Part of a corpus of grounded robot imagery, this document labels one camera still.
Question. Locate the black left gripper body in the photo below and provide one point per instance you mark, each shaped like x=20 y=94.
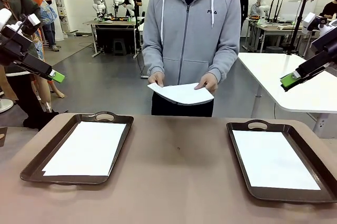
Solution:
x=13 y=48

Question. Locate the standing person in black clothes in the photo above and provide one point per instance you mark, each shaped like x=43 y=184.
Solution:
x=243 y=0

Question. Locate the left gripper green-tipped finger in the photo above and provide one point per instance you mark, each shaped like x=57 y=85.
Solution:
x=31 y=71
x=39 y=66

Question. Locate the person's right forearm grey sleeve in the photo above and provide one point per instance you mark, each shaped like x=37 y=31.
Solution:
x=152 y=61

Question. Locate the white table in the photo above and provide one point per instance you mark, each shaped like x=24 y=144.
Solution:
x=271 y=82

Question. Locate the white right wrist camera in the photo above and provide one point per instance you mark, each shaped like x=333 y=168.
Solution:
x=308 y=22

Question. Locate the background workbench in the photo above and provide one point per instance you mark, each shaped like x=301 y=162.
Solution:
x=110 y=23

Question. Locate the black stool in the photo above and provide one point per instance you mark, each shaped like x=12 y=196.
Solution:
x=119 y=46

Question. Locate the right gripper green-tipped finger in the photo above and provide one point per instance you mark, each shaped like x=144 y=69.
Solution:
x=313 y=65
x=295 y=84

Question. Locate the person's right hand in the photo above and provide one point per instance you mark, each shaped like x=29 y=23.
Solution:
x=157 y=80

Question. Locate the seated person in plaid shirt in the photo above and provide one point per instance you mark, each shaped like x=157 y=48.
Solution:
x=254 y=11

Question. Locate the small brown board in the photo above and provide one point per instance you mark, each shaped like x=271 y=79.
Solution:
x=3 y=136

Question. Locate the white A4 paper stack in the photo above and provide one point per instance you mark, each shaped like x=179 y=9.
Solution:
x=184 y=93

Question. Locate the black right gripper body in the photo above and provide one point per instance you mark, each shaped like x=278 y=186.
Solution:
x=327 y=41

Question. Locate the background grey desk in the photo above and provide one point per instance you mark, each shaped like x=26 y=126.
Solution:
x=279 y=29

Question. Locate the bystander in dark green jacket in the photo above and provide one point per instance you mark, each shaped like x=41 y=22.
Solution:
x=18 y=5

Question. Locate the bystander in blue patterned jacket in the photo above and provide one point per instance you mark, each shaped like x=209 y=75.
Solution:
x=48 y=15

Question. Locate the white round stand base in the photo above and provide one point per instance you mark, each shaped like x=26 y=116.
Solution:
x=4 y=105

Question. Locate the black camera tripod pole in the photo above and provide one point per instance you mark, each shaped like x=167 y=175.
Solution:
x=298 y=24

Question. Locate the masked person in black top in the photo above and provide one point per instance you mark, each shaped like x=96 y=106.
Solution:
x=329 y=8

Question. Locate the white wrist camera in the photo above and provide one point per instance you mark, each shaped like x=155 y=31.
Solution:
x=308 y=22
x=34 y=20

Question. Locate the person's left forearm grey sleeve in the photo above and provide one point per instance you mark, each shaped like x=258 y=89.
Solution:
x=226 y=61

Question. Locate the brown plastic tray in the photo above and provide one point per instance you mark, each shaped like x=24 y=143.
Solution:
x=34 y=176
x=326 y=171

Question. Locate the black articulated lamp stand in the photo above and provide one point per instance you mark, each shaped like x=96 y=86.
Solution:
x=276 y=3

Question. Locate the person in grey hoodie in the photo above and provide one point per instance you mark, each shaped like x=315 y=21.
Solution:
x=192 y=37

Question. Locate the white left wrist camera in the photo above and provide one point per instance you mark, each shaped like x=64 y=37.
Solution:
x=34 y=20

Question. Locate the person's left hand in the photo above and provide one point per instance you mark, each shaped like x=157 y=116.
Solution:
x=210 y=83

